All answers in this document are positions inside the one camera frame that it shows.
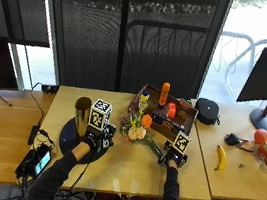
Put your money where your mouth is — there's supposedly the person's left hand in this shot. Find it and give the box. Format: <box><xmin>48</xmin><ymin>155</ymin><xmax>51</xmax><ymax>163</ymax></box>
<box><xmin>80</xmin><ymin>120</ymin><xmax>118</xmax><ymax>156</ymax></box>

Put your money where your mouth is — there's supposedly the person's right hand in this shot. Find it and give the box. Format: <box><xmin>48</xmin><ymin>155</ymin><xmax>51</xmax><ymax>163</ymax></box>
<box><xmin>158</xmin><ymin>140</ymin><xmax>191</xmax><ymax>169</ymax></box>

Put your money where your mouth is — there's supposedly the flower bouquet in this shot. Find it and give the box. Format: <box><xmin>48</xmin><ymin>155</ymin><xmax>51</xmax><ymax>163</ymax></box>
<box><xmin>115</xmin><ymin>106</ymin><xmax>171</xmax><ymax>159</ymax></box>

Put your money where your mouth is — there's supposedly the gold cylinder vase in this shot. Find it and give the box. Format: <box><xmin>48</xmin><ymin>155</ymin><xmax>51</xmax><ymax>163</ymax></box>
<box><xmin>70</xmin><ymin>94</ymin><xmax>94</xmax><ymax>139</ymax></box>

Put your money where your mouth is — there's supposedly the white marker cube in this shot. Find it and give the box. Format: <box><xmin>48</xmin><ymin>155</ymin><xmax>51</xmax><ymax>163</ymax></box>
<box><xmin>170</xmin><ymin>129</ymin><xmax>193</xmax><ymax>157</ymax></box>
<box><xmin>87</xmin><ymin>97</ymin><xmax>114</xmax><ymax>133</ymax></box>

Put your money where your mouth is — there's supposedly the dark blue box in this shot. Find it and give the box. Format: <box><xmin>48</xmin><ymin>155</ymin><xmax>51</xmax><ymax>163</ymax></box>
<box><xmin>150</xmin><ymin>110</ymin><xmax>187</xmax><ymax>134</ymax></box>

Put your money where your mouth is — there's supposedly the dark wooden tray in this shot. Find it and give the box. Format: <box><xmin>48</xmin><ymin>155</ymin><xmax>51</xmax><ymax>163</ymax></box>
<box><xmin>124</xmin><ymin>81</ymin><xmax>202</xmax><ymax>145</ymax></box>

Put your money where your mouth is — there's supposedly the dark blue round mat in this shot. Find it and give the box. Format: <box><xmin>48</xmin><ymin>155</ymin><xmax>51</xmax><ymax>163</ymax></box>
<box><xmin>55</xmin><ymin>115</ymin><xmax>115</xmax><ymax>169</ymax></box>

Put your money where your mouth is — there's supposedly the red orange cup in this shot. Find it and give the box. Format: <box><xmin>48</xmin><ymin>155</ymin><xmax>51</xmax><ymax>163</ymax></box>
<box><xmin>165</xmin><ymin>101</ymin><xmax>178</xmax><ymax>121</ymax></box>

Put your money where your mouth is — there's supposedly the brown snack packet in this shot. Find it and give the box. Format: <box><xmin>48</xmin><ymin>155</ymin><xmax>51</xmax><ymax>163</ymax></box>
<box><xmin>175</xmin><ymin>99</ymin><xmax>194</xmax><ymax>124</ymax></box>

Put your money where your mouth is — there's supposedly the white yellow bottle blue cap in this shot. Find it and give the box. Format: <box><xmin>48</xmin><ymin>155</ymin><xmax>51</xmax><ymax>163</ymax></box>
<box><xmin>137</xmin><ymin>88</ymin><xmax>152</xmax><ymax>114</ymax></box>

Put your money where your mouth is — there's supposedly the yellow banana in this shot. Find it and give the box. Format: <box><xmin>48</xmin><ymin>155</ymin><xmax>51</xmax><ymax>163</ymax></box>
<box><xmin>213</xmin><ymin>144</ymin><xmax>230</xmax><ymax>173</ymax></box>

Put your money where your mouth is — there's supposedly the black oval case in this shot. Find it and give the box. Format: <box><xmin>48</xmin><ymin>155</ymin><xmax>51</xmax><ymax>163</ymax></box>
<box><xmin>192</xmin><ymin>96</ymin><xmax>224</xmax><ymax>128</ymax></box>

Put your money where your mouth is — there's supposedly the orange bottle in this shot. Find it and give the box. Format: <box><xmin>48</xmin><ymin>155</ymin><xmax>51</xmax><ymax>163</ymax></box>
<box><xmin>157</xmin><ymin>81</ymin><xmax>172</xmax><ymax>108</ymax></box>

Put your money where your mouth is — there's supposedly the black power adapter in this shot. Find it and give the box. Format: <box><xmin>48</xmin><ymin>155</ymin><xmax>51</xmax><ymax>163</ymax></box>
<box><xmin>27</xmin><ymin>123</ymin><xmax>41</xmax><ymax>147</ymax></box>

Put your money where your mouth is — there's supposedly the black desk clamp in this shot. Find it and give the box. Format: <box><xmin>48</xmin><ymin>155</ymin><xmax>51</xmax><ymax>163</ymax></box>
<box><xmin>39</xmin><ymin>82</ymin><xmax>61</xmax><ymax>97</ymax></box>

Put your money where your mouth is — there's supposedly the black device with lit screen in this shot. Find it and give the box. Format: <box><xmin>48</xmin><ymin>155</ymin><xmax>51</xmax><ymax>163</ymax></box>
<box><xmin>14</xmin><ymin>139</ymin><xmax>55</xmax><ymax>183</ymax></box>

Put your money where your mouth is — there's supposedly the orange ball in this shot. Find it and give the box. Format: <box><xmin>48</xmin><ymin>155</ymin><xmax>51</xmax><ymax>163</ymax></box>
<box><xmin>251</xmin><ymin>127</ymin><xmax>267</xmax><ymax>147</ymax></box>

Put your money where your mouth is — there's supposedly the grey bicycle rack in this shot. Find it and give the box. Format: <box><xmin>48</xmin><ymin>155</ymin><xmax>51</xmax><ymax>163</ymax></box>
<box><xmin>207</xmin><ymin>29</ymin><xmax>267</xmax><ymax>103</ymax></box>

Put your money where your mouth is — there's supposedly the small black gadget with cable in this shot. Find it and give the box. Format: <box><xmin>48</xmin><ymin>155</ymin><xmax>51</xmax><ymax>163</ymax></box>
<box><xmin>222</xmin><ymin>131</ymin><xmax>256</xmax><ymax>153</ymax></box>

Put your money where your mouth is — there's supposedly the black cable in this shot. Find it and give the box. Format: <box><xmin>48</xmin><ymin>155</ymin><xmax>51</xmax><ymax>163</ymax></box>
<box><xmin>25</xmin><ymin>81</ymin><xmax>50</xmax><ymax>128</ymax></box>

